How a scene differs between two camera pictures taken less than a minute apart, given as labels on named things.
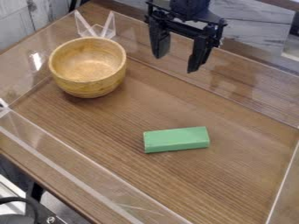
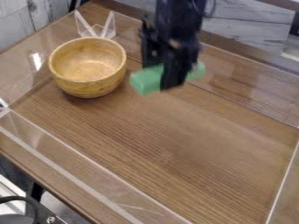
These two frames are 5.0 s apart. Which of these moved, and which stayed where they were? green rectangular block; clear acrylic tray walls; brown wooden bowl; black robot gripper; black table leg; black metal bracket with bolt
Moved: green rectangular block; black robot gripper
Stayed: black metal bracket with bolt; clear acrylic tray walls; black table leg; brown wooden bowl
